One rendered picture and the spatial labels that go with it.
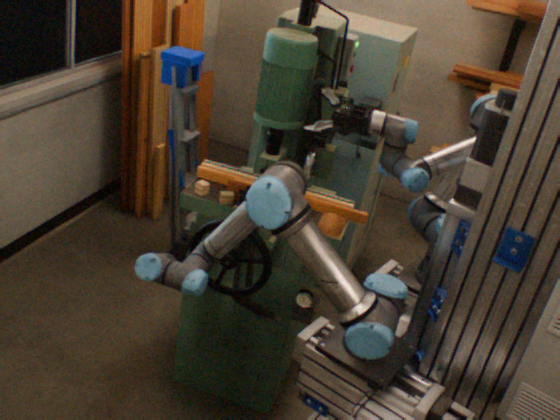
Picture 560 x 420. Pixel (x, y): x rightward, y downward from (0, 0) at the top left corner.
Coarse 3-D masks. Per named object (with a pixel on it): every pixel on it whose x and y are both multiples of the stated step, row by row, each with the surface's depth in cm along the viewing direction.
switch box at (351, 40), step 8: (344, 32) 231; (352, 40) 223; (336, 48) 226; (352, 48) 224; (336, 56) 227; (344, 56) 226; (352, 56) 228; (336, 64) 228; (344, 64) 227; (336, 72) 229; (344, 72) 229; (344, 80) 230
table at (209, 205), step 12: (192, 192) 221; (216, 192) 224; (180, 204) 221; (192, 204) 220; (204, 204) 218; (216, 204) 217; (228, 204) 217; (216, 216) 219; (228, 216) 217; (312, 216) 220; (264, 240) 206; (276, 240) 209; (336, 240) 209
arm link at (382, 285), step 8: (368, 280) 162; (376, 280) 162; (384, 280) 163; (392, 280) 164; (400, 280) 165; (368, 288) 162; (376, 288) 159; (384, 288) 159; (392, 288) 160; (400, 288) 161; (376, 296) 158; (384, 296) 158; (392, 296) 158; (400, 296) 159; (400, 304) 161; (400, 312) 160
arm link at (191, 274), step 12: (168, 264) 167; (180, 264) 168; (192, 264) 169; (204, 264) 172; (168, 276) 166; (180, 276) 165; (192, 276) 165; (204, 276) 166; (180, 288) 166; (192, 288) 164; (204, 288) 169
